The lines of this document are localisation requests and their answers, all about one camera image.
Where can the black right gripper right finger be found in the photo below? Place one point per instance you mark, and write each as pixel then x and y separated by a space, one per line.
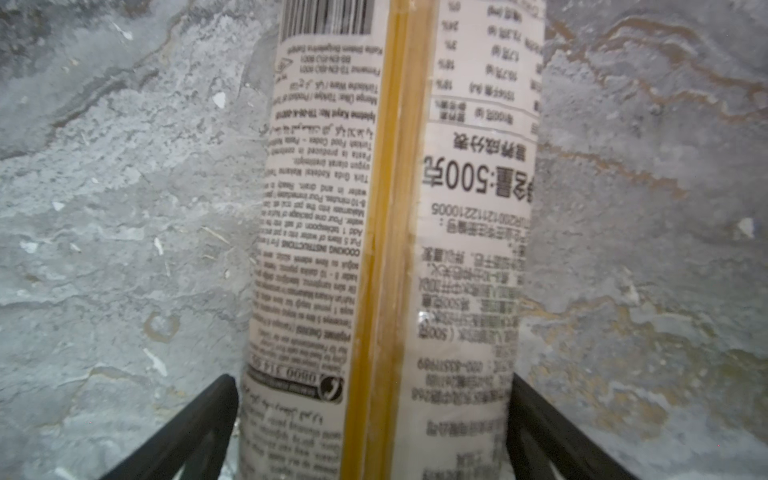
pixel 543 444

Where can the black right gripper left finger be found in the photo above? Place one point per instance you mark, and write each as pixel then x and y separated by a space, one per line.
pixel 193 444

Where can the clear blue spaghetti bag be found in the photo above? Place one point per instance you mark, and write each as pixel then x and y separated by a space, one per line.
pixel 397 197

